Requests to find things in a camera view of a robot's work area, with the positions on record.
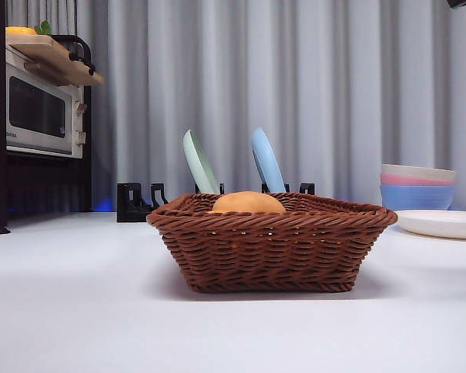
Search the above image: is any tan potato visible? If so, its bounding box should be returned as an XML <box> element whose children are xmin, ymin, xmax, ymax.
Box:
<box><xmin>211</xmin><ymin>190</ymin><xmax>287</xmax><ymax>214</ymax></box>

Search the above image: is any brown woven wicker basket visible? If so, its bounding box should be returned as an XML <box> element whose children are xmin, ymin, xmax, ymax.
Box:
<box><xmin>146</xmin><ymin>191</ymin><xmax>399</xmax><ymax>295</ymax></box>

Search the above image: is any pale green plate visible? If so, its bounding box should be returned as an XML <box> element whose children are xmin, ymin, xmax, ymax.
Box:
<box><xmin>183</xmin><ymin>129</ymin><xmax>221</xmax><ymax>194</ymax></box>

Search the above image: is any light blue plate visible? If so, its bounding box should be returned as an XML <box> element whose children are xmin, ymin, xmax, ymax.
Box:
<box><xmin>250</xmin><ymin>127</ymin><xmax>287</xmax><ymax>193</ymax></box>

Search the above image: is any black dish rack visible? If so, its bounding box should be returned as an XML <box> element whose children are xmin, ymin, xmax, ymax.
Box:
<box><xmin>116</xmin><ymin>180</ymin><xmax>317</xmax><ymax>223</ymax></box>

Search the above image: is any grey pleated curtain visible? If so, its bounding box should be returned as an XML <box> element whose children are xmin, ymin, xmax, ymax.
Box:
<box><xmin>3</xmin><ymin>0</ymin><xmax>466</xmax><ymax>213</ymax></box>

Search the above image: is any pink bowl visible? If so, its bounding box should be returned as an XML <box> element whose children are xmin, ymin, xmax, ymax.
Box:
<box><xmin>381</xmin><ymin>173</ymin><xmax>457</xmax><ymax>187</ymax></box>

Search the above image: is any white bowl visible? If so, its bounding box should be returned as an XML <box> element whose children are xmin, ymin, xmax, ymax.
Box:
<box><xmin>380</xmin><ymin>163</ymin><xmax>458</xmax><ymax>182</ymax></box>

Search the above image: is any black curved metal bar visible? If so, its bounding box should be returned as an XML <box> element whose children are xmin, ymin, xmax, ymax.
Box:
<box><xmin>52</xmin><ymin>34</ymin><xmax>98</xmax><ymax>77</ymax></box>

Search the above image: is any white oval plate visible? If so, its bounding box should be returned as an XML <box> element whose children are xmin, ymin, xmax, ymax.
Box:
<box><xmin>395</xmin><ymin>209</ymin><xmax>466</xmax><ymax>240</ymax></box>

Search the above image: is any wooden cutting board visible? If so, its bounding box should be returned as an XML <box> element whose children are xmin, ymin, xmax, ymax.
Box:
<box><xmin>5</xmin><ymin>33</ymin><xmax>106</xmax><ymax>87</ymax></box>

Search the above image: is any white toaster oven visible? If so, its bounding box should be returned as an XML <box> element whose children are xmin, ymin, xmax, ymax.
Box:
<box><xmin>0</xmin><ymin>40</ymin><xmax>85</xmax><ymax>159</ymax></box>

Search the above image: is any green leafy sprig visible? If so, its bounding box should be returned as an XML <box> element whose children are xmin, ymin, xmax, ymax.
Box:
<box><xmin>33</xmin><ymin>19</ymin><xmax>54</xmax><ymax>36</ymax></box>

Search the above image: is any yellow food item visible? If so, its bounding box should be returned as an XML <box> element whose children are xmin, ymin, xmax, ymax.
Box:
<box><xmin>0</xmin><ymin>25</ymin><xmax>38</xmax><ymax>37</ymax></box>

